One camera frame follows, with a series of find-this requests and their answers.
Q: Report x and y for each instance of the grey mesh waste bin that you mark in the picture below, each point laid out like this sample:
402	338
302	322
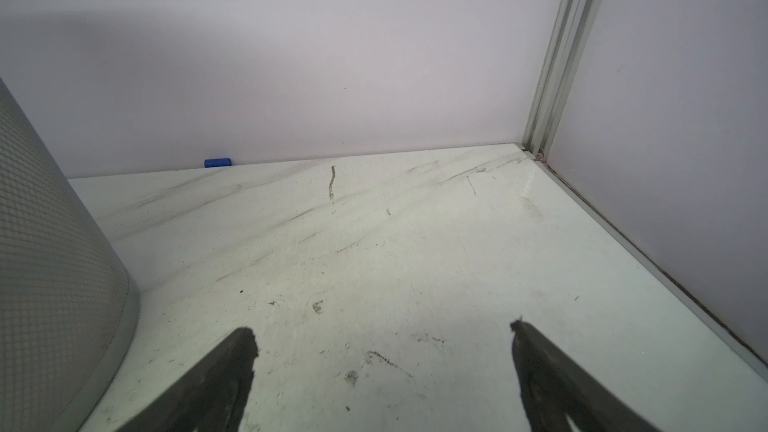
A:
69	307

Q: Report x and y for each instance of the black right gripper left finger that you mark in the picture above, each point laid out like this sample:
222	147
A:
211	396

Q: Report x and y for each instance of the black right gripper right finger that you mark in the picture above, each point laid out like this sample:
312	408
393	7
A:
559	395

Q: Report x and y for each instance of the small blue cap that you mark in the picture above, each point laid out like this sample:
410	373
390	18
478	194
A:
217	162

